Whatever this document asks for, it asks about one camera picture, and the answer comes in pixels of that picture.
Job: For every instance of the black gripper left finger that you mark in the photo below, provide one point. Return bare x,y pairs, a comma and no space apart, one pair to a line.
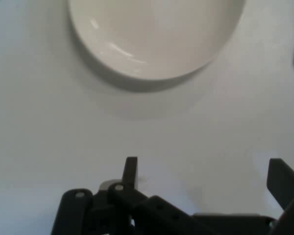
117,210

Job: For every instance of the white round ceramic plate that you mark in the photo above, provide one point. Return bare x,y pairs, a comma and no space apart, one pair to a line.
156,36

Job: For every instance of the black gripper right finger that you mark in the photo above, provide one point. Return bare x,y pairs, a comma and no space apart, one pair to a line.
286,186

